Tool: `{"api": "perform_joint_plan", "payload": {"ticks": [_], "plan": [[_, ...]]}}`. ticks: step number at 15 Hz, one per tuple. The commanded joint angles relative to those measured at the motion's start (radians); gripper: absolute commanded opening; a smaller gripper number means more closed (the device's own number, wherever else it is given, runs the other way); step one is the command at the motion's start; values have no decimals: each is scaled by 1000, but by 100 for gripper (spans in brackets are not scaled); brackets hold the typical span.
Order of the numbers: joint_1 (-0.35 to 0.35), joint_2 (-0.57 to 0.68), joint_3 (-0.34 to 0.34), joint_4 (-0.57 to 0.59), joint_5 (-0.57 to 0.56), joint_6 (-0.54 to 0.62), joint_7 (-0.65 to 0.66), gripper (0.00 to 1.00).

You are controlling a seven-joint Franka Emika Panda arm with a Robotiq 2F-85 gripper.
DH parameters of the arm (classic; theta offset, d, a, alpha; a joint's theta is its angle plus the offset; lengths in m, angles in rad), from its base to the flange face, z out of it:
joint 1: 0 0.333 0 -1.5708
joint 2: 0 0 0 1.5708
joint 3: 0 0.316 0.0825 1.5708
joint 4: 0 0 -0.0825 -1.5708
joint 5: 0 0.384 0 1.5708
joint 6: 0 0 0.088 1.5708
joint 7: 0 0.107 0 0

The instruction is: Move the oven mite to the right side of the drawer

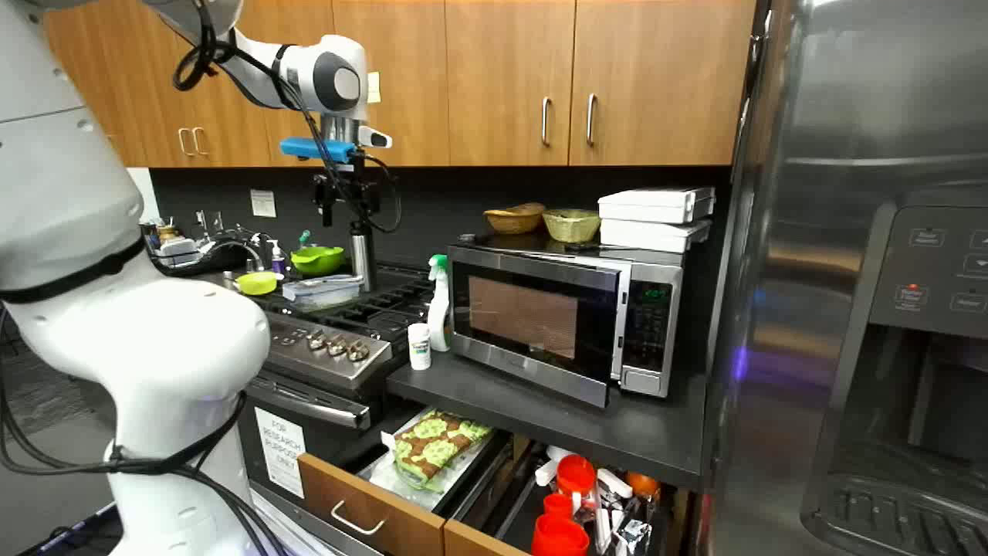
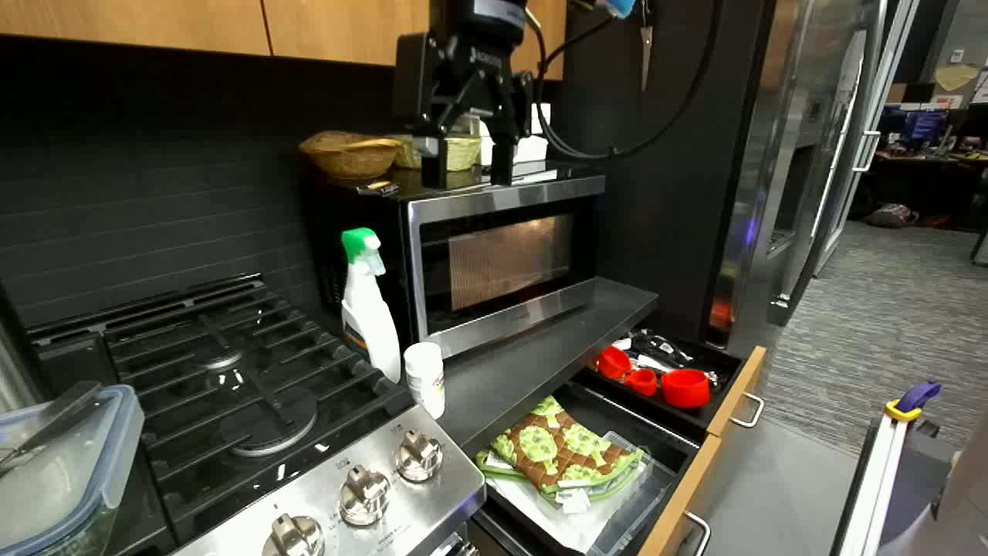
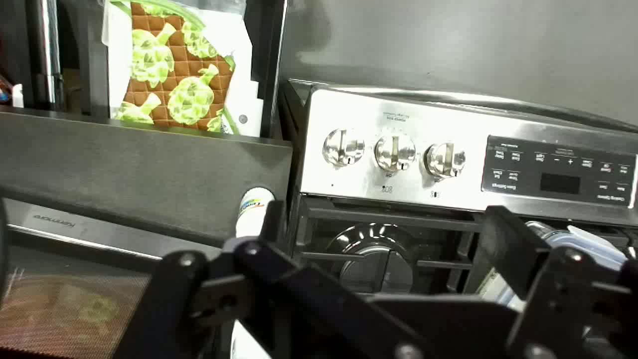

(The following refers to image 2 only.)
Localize blue wrist camera box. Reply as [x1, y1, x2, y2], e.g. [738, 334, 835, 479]
[602, 0, 641, 20]

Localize wooden upper cabinets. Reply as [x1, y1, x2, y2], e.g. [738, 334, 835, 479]
[0, 0, 573, 83]

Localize white spray bottle green cap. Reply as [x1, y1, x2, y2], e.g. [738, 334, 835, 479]
[341, 225, 401, 383]

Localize stainless steel refrigerator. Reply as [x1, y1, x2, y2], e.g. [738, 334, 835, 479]
[712, 0, 919, 356]

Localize black gas stove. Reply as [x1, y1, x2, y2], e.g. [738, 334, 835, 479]
[27, 276, 489, 556]

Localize large red measuring cup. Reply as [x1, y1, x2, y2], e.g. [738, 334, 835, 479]
[661, 368, 713, 411]

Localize woven wicker basket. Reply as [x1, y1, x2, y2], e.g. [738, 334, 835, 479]
[299, 131, 398, 183]

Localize wood front open drawer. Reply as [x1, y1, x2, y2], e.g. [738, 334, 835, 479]
[474, 346, 768, 556]

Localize small red measuring cup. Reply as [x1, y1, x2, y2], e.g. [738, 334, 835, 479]
[628, 371, 661, 398]

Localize green woven bowl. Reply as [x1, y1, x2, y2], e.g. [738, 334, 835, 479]
[397, 136, 483, 172]

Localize small white plastic bottle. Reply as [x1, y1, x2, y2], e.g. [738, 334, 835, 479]
[405, 344, 445, 416]

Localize stainless steel microwave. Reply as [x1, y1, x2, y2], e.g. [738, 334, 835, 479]
[303, 170, 606, 356]

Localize green brown oven mitt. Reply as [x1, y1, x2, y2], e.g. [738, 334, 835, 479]
[477, 395, 642, 502]

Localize medium red measuring cup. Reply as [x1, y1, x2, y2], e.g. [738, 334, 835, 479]
[595, 346, 633, 383]

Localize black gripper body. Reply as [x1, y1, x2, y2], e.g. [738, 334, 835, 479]
[391, 0, 531, 136]

